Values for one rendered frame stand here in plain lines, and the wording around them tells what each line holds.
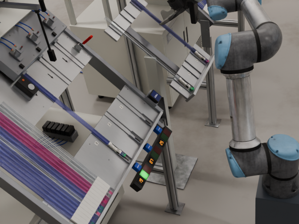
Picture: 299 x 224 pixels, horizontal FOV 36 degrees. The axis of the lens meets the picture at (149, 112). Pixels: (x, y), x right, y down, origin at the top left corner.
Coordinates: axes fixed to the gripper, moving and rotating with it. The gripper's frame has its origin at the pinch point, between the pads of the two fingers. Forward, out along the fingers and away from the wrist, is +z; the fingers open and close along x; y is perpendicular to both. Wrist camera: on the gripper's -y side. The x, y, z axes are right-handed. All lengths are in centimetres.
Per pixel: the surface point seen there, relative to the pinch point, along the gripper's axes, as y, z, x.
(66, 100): 0, 48, 39
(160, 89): -26.1, 19.2, 13.4
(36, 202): -4, 7, 108
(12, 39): 38, 11, 66
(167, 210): -81, 48, 39
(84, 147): -7, 8, 79
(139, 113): -18, 6, 48
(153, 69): -15.0, 13.9, 14.1
